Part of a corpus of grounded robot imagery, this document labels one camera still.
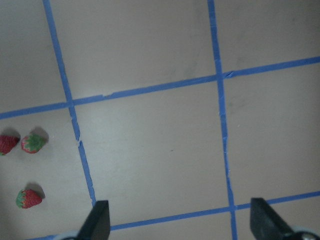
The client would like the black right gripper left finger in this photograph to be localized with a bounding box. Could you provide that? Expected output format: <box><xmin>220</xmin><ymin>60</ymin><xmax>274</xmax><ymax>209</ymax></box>
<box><xmin>76</xmin><ymin>200</ymin><xmax>110</xmax><ymax>240</ymax></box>

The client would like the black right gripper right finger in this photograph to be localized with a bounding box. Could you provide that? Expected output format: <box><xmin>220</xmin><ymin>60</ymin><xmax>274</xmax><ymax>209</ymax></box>
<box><xmin>250</xmin><ymin>197</ymin><xmax>294</xmax><ymax>240</ymax></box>

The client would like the red strawberry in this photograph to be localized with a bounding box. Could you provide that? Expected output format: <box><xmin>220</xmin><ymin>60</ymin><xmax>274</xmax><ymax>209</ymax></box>
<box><xmin>20</xmin><ymin>133</ymin><xmax>47</xmax><ymax>154</ymax></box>
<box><xmin>15</xmin><ymin>189</ymin><xmax>43</xmax><ymax>209</ymax></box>
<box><xmin>0</xmin><ymin>135</ymin><xmax>20</xmax><ymax>156</ymax></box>

